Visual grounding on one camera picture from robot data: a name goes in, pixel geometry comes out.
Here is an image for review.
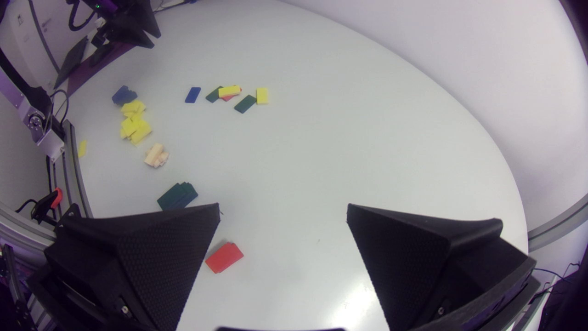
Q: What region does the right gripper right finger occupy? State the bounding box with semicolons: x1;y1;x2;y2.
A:
347;203;541;331

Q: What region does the pile of green wooden blocks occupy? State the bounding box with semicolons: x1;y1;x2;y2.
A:
157;182;199;211

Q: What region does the pile of blue wooden blocks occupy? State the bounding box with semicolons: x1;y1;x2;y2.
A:
111;85;138;106

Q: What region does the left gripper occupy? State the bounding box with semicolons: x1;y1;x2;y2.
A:
92;0;162;49

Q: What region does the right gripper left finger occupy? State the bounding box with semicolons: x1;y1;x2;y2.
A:
28;203;221;331

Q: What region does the pile of yellow wooden blocks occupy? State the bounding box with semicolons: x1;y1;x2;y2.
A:
119;100;153;146

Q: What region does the pile of natural wooden blocks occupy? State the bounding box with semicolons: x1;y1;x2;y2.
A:
144;143;170;169

